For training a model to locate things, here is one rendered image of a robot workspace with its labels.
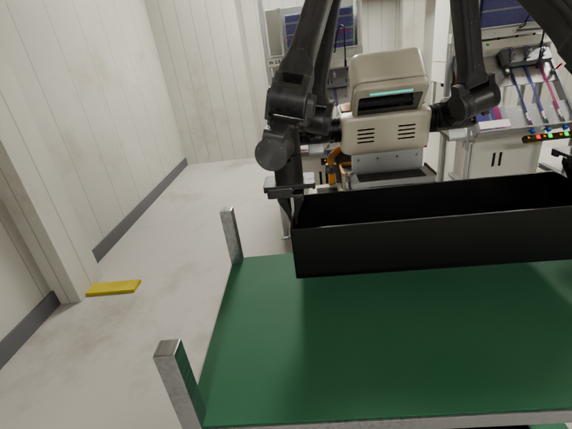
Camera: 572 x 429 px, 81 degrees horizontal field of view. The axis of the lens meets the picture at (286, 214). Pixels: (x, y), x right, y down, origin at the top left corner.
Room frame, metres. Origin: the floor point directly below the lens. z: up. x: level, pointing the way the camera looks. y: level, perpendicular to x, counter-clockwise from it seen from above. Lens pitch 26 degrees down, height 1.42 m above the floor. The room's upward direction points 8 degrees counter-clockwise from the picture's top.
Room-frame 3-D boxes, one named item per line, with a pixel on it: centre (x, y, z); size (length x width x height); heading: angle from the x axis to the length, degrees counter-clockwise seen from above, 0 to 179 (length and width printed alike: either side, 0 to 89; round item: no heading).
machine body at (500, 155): (2.95, -1.84, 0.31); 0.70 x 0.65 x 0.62; 85
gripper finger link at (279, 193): (0.64, -0.01, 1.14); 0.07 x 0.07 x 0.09; 84
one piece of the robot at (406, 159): (1.00, -0.34, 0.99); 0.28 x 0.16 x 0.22; 84
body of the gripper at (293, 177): (0.64, -0.02, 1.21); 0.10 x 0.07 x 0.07; 84
